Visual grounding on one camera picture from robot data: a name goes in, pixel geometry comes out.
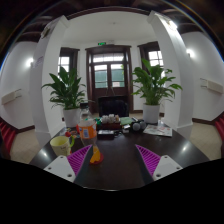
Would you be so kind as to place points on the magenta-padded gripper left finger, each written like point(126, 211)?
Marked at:
point(60, 166)

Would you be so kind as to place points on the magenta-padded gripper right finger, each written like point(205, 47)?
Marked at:
point(166, 166)

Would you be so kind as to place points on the orange drink bottle black cap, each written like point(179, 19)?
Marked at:
point(88, 130)

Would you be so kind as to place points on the pale yellow mug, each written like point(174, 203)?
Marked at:
point(60, 146)

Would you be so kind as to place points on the small red ball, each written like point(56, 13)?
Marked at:
point(68, 134)

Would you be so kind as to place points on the white printed magazine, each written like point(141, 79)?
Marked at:
point(158, 130)

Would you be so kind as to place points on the grey round speaker pair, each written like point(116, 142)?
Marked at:
point(138, 125)

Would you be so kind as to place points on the black rectangular case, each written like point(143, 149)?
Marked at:
point(106, 134)

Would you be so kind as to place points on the green cloth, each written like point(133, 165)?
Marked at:
point(126, 121)

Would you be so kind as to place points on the red carpeted staircase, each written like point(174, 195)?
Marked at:
point(6, 136)
point(220, 128)

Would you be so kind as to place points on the brown box of white cups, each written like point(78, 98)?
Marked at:
point(110, 122)

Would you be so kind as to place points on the potted plant in white pot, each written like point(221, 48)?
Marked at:
point(66, 90)
point(151, 83)

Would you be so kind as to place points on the black chair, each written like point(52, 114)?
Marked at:
point(113, 106)

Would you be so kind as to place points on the dark-framed window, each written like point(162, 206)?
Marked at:
point(65, 63)
point(155, 58)

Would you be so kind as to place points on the dark wooden double door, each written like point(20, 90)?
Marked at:
point(108, 73)

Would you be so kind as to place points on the green exit sign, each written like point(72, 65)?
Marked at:
point(101, 43)

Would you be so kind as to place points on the white wall-mounted unit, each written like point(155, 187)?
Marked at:
point(10, 96)
point(213, 86)

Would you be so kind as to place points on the glowing wall lamp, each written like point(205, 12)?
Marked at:
point(29, 62)
point(190, 52)

